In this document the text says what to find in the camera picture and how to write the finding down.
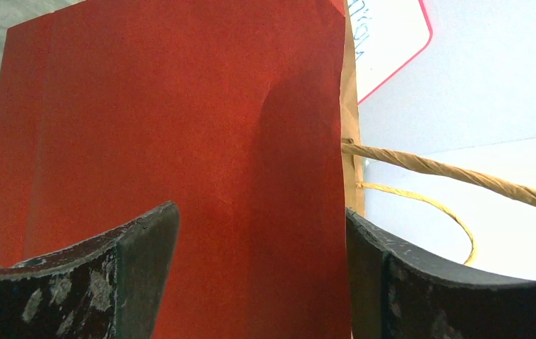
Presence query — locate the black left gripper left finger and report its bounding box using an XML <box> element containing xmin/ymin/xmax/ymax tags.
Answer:
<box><xmin>0</xmin><ymin>202</ymin><xmax>180</xmax><ymax>338</ymax></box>

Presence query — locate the red paper bag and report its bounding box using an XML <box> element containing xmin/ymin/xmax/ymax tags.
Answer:
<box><xmin>0</xmin><ymin>1</ymin><xmax>536</xmax><ymax>338</ymax></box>

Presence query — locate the pink framed whiteboard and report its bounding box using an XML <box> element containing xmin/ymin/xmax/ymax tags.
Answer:
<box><xmin>347</xmin><ymin>0</ymin><xmax>433</xmax><ymax>103</ymax></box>

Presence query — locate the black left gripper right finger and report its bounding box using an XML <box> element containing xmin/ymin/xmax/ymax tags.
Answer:
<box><xmin>346</xmin><ymin>210</ymin><xmax>536</xmax><ymax>339</ymax></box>

